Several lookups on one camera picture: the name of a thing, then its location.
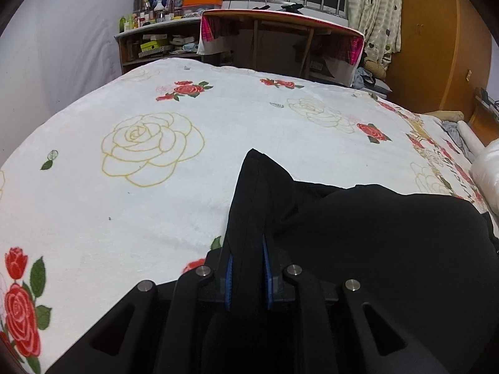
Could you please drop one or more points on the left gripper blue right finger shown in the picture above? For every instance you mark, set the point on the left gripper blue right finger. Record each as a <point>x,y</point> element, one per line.
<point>277,288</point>

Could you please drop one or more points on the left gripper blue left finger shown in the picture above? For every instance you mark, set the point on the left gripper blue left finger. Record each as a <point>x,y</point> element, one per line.
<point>217,287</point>

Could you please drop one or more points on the black large garment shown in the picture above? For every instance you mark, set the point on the black large garment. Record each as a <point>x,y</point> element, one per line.
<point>382,283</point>

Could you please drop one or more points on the pile of clothes by curtain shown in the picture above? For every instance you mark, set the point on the pile of clothes by curtain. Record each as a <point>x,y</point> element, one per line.
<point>364,79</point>

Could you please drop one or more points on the white rose print bedspread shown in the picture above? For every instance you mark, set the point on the white rose print bedspread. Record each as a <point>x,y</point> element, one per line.
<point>134,181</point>

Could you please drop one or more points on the grey cloth on bed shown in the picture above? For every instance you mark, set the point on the grey cloth on bed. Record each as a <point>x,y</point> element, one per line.
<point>451,128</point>

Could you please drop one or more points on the white puffy duvet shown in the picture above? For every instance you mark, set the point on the white puffy duvet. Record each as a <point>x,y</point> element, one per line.
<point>484,164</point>

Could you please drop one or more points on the beige pillow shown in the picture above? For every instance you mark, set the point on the beige pillow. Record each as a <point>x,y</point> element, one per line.
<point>447,116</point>

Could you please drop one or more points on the wooden desk with red trim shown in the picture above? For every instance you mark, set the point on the wooden desk with red trim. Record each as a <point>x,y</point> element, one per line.
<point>281,43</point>

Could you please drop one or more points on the low wooden cluttered shelf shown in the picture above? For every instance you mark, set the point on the low wooden cluttered shelf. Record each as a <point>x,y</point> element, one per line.
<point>173,38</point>

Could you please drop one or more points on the wooden bedside table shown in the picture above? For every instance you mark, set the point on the wooden bedside table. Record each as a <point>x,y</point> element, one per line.
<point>484,120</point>

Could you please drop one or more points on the orange storage box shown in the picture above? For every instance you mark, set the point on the orange storage box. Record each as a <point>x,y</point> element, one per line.
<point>191,6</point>

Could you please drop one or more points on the patterned window curtain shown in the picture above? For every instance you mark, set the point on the patterned window curtain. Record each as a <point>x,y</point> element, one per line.
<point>380,22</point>

